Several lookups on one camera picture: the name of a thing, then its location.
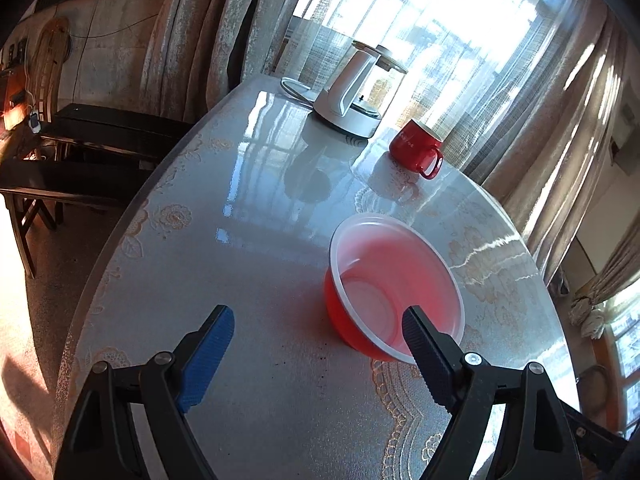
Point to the tied pale curtain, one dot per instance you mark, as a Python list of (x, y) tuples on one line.
[(595, 305)]

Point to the red plastic bowl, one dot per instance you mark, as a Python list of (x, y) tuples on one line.
[(390, 270)]

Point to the large barred window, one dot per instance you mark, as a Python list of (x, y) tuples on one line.
[(450, 25)]

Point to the red enamel mug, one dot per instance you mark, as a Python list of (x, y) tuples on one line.
[(412, 145)]

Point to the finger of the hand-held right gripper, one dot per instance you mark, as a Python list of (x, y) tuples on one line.
[(592, 437)]

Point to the wooden cabinet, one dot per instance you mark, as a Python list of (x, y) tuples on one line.
[(12, 100)]

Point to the floral printed tablecloth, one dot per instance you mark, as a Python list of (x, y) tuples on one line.
[(260, 220)]

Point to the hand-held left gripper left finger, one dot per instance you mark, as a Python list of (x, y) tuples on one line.
[(207, 355)]

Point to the brown curtain beside cabinet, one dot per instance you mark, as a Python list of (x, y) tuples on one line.
[(200, 35)]

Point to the dark wooden bench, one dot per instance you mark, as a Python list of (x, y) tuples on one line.
[(65, 180), (115, 127)]

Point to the small corner window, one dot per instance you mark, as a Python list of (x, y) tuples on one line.
[(627, 360)]

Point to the light wooden chair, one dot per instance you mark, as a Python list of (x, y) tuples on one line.
[(50, 65)]

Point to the sheer white curtain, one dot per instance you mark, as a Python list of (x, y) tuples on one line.
[(475, 75)]

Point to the dark round-back chair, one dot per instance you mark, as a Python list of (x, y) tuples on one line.
[(595, 390)]

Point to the brown curtain between windows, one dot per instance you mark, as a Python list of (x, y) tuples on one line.
[(560, 160)]

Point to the small white device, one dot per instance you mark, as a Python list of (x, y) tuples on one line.
[(35, 122)]

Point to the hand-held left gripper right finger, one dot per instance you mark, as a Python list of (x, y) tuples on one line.
[(431, 357)]

